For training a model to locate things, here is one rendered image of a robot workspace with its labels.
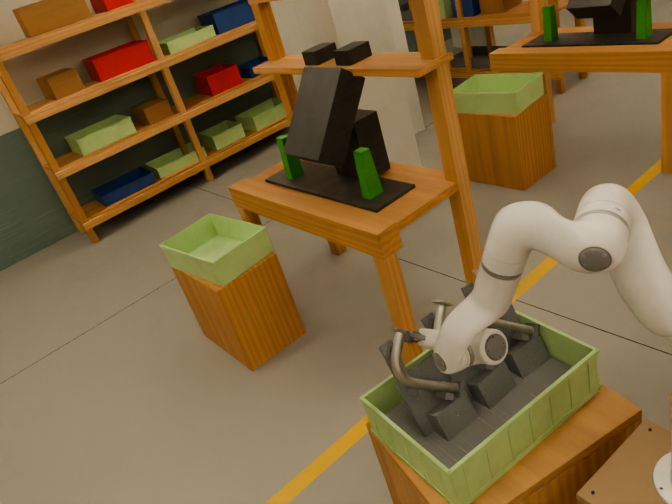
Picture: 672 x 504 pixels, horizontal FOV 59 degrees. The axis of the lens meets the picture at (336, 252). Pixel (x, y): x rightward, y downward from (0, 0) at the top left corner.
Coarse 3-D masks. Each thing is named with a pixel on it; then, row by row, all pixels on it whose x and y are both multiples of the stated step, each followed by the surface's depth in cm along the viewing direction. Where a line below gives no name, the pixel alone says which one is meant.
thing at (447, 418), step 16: (384, 352) 178; (416, 368) 182; (432, 368) 185; (400, 384) 180; (416, 400) 181; (432, 400) 184; (448, 400) 183; (464, 400) 182; (416, 416) 181; (432, 416) 179; (448, 416) 179; (464, 416) 182; (448, 432) 179
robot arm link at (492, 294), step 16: (480, 272) 127; (480, 288) 129; (496, 288) 126; (512, 288) 126; (464, 304) 134; (480, 304) 130; (496, 304) 128; (448, 320) 135; (464, 320) 132; (480, 320) 131; (496, 320) 132; (448, 336) 134; (464, 336) 131; (448, 352) 134; (464, 352) 134; (448, 368) 137; (464, 368) 139
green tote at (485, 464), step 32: (576, 352) 186; (384, 384) 192; (576, 384) 178; (384, 416) 179; (544, 416) 174; (416, 448) 167; (480, 448) 160; (512, 448) 169; (448, 480) 159; (480, 480) 165
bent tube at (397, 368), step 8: (392, 328) 176; (400, 336) 175; (400, 344) 175; (392, 352) 175; (400, 352) 175; (392, 360) 175; (400, 360) 175; (392, 368) 175; (400, 368) 174; (400, 376) 174; (408, 376) 176; (408, 384) 175; (416, 384) 176; (424, 384) 177; (432, 384) 178; (440, 384) 180; (448, 384) 181; (456, 384) 183; (456, 392) 182
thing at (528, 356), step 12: (468, 288) 192; (540, 336) 195; (516, 348) 193; (528, 348) 193; (540, 348) 195; (504, 360) 196; (516, 360) 191; (528, 360) 193; (540, 360) 195; (516, 372) 193; (528, 372) 193
